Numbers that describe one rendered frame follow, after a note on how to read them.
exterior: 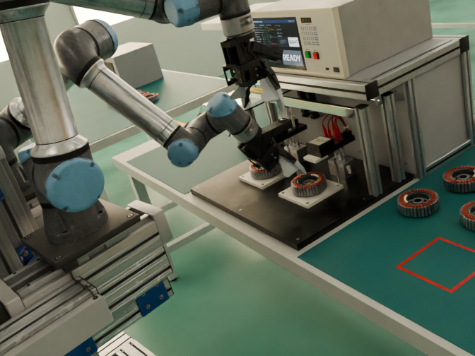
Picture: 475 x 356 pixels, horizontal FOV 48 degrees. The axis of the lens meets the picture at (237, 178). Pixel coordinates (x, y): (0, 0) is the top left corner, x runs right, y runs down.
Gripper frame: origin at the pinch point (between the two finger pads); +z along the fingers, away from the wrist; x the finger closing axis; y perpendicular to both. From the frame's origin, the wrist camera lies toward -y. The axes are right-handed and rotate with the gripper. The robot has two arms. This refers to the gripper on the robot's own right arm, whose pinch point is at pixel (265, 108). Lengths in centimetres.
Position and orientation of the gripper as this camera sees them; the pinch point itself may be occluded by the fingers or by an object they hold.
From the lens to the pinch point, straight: 138.8
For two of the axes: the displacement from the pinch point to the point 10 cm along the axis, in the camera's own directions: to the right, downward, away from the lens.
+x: 6.5, 1.6, -7.4
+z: 2.5, 8.8, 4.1
